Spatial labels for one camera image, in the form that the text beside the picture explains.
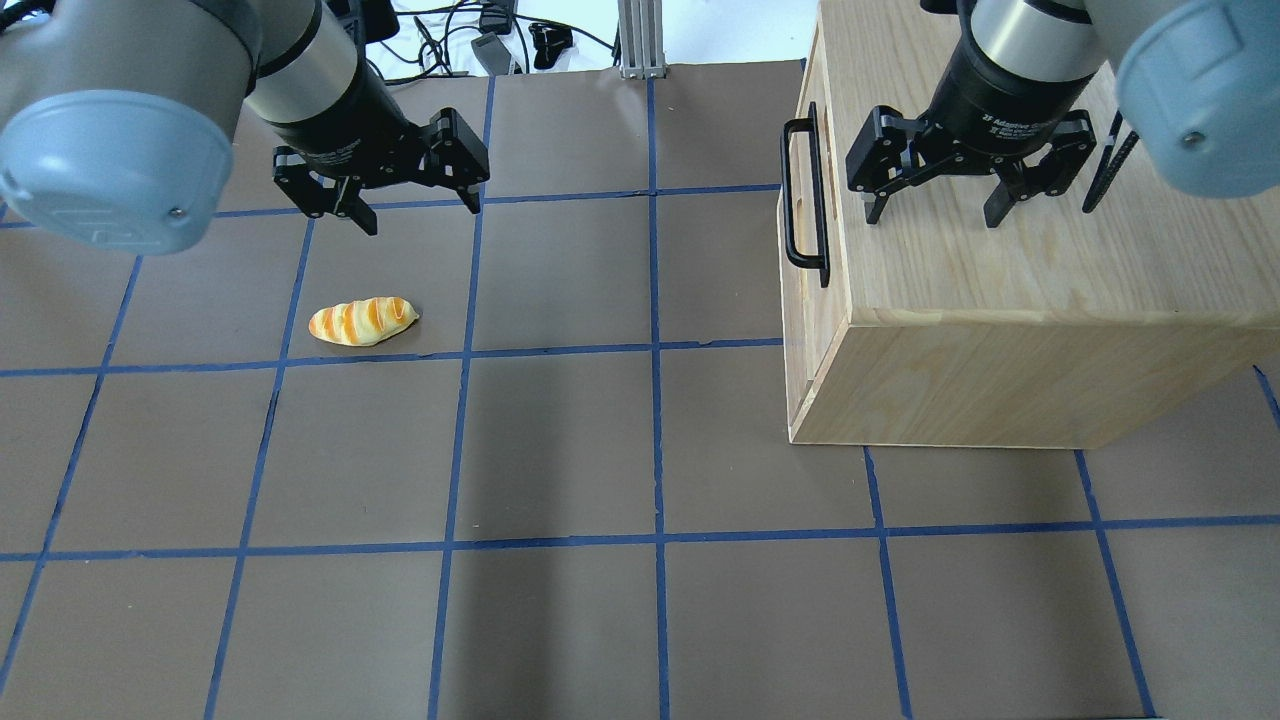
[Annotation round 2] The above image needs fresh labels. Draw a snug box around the wooden drawer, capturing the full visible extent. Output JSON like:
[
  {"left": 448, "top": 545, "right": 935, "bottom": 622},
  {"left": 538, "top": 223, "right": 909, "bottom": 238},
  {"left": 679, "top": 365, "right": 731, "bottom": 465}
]
[{"left": 778, "top": 29, "right": 846, "bottom": 445}]

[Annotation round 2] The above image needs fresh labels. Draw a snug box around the wooden drawer cabinet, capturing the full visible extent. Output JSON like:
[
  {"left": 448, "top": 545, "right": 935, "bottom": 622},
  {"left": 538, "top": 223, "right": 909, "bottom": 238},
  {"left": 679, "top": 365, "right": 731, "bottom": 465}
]
[{"left": 800, "top": 1, "right": 1279, "bottom": 448}]

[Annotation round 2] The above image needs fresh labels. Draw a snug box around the black drawer handle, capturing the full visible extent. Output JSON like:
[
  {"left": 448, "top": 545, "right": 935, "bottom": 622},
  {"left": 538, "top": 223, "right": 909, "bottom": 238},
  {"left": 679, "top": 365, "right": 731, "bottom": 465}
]
[{"left": 780, "top": 101, "right": 831, "bottom": 290}]

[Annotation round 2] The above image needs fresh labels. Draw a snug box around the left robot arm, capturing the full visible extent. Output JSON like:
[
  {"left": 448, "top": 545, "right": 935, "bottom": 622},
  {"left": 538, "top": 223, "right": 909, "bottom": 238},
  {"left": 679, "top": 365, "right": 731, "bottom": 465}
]
[{"left": 1, "top": 1, "right": 490, "bottom": 255}]

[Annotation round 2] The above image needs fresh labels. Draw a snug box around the black braided cable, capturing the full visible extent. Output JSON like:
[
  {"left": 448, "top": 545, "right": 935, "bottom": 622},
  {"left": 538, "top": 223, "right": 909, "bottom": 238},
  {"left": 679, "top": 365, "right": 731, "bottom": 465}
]
[{"left": 1082, "top": 110, "right": 1140, "bottom": 214}]

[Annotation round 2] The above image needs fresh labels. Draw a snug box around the toy bread loaf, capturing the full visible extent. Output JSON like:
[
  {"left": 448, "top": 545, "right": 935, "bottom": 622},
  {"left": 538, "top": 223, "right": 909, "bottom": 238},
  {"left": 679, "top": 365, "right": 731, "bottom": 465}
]
[{"left": 307, "top": 296, "right": 420, "bottom": 347}]

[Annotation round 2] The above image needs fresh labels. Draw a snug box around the aluminium frame post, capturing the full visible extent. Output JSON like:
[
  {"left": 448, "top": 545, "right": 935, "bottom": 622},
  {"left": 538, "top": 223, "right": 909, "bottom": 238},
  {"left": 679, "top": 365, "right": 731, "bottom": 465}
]
[{"left": 614, "top": 0, "right": 668, "bottom": 79}]

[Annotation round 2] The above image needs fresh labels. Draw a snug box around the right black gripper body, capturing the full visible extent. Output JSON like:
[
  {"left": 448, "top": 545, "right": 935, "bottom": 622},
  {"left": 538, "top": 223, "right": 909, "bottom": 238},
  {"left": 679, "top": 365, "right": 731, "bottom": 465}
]
[{"left": 916, "top": 35, "right": 1091, "bottom": 181}]

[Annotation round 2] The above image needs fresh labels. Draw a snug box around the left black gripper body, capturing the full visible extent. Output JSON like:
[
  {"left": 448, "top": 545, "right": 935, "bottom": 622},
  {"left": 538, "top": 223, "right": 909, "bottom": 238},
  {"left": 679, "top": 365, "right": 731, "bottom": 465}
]
[{"left": 271, "top": 70, "right": 431, "bottom": 191}]

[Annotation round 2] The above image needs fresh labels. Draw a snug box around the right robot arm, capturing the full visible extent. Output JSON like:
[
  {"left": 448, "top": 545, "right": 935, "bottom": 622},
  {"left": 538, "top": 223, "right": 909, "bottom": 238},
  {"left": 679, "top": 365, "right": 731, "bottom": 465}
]
[{"left": 845, "top": 1, "right": 1279, "bottom": 228}]

